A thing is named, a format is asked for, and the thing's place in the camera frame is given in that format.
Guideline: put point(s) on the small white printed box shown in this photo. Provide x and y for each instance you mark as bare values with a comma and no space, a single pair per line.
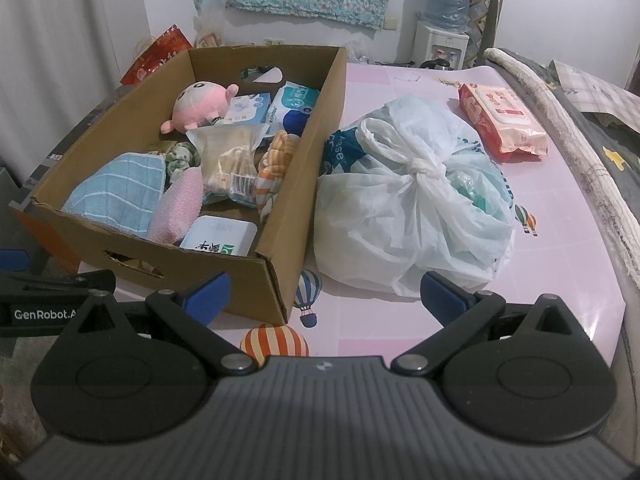
220,232

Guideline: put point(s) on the plaid cloth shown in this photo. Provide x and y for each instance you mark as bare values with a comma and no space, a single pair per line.
595,90

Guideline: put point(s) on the clear barcode plastic wrapper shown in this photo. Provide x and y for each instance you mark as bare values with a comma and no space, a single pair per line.
225,160

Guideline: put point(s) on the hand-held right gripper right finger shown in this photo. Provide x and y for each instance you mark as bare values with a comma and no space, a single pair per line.
442,292

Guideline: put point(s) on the white water dispenser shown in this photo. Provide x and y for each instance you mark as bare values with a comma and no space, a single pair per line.
440,42

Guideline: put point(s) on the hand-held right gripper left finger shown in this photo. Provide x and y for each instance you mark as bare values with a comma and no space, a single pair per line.
207,290

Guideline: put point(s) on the orange striped cloth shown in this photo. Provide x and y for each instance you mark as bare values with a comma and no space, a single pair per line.
277,160

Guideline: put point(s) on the blue bandage box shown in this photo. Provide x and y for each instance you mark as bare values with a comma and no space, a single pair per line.
245,109

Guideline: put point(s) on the clear plastic bag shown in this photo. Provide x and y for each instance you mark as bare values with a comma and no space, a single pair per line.
207,25

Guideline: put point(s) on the pink printed mat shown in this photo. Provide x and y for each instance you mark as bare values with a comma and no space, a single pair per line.
550,260

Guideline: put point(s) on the patterned board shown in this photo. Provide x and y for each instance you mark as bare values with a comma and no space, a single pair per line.
485,15

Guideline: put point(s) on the light blue towel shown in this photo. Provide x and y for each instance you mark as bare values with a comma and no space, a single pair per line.
115,190

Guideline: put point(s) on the white plastic bag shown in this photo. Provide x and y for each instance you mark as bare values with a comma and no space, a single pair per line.
400,220

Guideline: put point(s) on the blue white wipes packet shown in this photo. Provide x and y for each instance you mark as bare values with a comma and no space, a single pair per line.
295,100

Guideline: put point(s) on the red paper bag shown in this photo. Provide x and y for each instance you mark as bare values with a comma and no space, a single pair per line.
155,60

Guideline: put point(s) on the grey star-print quilt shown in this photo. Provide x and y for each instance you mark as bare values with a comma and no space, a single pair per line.
575,125

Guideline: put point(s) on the black kettle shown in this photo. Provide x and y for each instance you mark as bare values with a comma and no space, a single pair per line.
437,64

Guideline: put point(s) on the white wall socket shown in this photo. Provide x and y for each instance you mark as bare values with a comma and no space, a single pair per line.
391,23
273,41

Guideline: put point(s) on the pink plush toy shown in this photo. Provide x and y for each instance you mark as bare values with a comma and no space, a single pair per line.
195,105

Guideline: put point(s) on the brown cardboard box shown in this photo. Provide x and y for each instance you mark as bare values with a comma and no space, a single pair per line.
280,210

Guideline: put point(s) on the red wet wipes pack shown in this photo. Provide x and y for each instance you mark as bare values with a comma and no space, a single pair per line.
500,115

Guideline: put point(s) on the pink fluffy cloth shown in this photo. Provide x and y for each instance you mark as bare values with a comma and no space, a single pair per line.
175,205

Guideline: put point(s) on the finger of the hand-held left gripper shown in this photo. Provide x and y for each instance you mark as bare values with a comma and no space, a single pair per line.
12,261
50,287

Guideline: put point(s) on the green scrunchie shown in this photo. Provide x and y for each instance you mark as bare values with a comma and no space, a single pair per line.
182,157

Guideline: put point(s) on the white curtain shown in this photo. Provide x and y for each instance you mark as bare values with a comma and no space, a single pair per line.
60,35

